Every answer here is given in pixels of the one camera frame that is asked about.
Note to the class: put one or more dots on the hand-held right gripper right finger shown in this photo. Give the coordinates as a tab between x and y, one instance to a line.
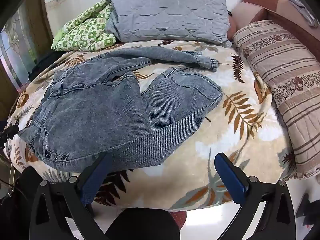
230	180

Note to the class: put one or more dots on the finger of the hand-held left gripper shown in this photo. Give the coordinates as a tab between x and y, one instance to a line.
11	131

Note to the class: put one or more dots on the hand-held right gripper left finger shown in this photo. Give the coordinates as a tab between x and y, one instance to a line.
93	180

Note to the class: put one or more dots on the blue denim pants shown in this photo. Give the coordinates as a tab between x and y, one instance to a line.
100	110

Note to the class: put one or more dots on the leaf printed blanket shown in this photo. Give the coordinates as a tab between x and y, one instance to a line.
250	142

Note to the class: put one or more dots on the red dotted cloth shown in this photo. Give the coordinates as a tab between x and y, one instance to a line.
179	218

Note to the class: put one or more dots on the person's dark clothing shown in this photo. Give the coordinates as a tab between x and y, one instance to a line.
142	226

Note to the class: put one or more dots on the black floor object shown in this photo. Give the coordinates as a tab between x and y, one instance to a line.
308	212

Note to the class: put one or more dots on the patterned glass window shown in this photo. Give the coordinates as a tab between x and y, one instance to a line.
15	40

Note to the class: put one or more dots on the beige striped floral quilt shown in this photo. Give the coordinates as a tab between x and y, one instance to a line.
287	75

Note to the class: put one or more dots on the green patterned pillow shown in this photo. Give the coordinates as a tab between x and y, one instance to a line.
85	35

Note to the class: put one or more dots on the small black item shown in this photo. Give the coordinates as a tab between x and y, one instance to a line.
230	13

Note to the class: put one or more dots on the brown and pink headboard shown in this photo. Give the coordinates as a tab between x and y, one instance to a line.
250	12

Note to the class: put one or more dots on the grey quilted pillow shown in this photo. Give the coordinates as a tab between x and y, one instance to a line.
170	12

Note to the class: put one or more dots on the grey cloth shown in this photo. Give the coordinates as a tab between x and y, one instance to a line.
303	10

